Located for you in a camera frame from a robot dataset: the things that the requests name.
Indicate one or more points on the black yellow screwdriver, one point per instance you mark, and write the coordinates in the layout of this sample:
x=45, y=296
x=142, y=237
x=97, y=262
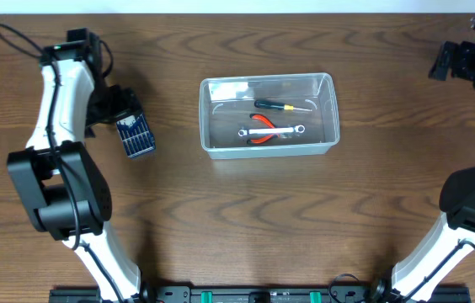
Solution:
x=266, y=104

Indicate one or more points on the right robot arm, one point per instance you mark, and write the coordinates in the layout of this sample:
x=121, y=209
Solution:
x=452, y=237

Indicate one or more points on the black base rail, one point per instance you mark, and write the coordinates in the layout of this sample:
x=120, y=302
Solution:
x=183, y=294

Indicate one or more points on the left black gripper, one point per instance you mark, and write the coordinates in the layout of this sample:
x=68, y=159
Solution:
x=120, y=106

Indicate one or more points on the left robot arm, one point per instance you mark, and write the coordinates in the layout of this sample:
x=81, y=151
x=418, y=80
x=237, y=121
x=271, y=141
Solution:
x=60, y=186

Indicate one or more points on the blue screwdriver bit set case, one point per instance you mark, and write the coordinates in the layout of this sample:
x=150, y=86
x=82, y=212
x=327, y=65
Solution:
x=135, y=135

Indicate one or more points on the red handled pliers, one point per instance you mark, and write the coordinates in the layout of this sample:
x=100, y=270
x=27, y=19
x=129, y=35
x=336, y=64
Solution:
x=261, y=139

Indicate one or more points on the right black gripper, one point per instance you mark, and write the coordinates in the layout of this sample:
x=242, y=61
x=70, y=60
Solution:
x=455, y=60

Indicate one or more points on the silver double ring wrench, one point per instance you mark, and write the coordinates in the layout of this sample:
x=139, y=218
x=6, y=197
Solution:
x=299, y=129

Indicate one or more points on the clear plastic container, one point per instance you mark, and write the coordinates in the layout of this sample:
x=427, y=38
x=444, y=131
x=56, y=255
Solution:
x=226, y=103

